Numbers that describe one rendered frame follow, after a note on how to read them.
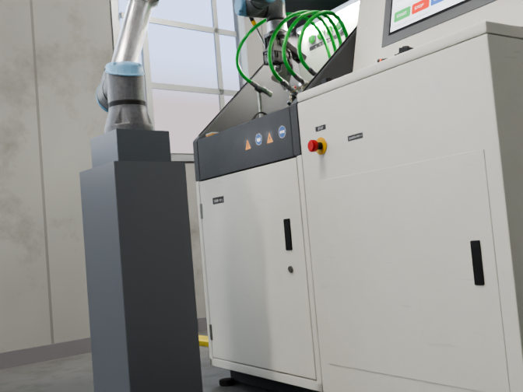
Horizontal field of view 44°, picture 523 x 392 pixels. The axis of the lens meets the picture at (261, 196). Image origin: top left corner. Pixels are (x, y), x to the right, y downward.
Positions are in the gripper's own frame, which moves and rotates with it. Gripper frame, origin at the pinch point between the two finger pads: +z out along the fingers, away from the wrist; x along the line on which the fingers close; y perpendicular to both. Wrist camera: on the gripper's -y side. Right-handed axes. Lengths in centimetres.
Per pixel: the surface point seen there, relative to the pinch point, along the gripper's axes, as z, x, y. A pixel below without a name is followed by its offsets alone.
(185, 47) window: -71, -171, -50
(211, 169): 28.0, -21.5, 22.7
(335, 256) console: 63, 47, 23
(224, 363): 101, -23, 22
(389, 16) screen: -10, 51, -4
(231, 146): 22.0, -5.4, 22.8
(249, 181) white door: 35.8, 4.4, 22.8
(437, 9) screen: -5, 71, -3
